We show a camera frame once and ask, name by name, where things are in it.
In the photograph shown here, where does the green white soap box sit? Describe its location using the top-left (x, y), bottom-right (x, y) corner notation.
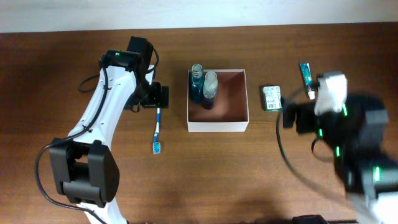
top-left (262, 86), bottom-right (282, 111)

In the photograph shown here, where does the blue Listerine mouthwash bottle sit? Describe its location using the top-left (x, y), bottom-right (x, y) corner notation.
top-left (191, 64), bottom-right (204, 104)

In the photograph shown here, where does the green toothpaste tube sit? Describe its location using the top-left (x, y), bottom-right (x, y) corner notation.
top-left (299, 63), bottom-right (315, 100)

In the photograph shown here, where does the clear foaming soap pump bottle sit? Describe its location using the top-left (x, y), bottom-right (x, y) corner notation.
top-left (202, 71), bottom-right (218, 110)

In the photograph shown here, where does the blue white toothbrush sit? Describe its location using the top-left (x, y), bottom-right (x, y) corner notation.
top-left (152, 108), bottom-right (161, 154)

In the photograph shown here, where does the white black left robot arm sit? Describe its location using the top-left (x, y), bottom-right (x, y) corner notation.
top-left (35, 36), bottom-right (169, 223)

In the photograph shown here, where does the pink white open box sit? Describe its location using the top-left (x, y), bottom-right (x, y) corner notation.
top-left (187, 69), bottom-right (249, 133)

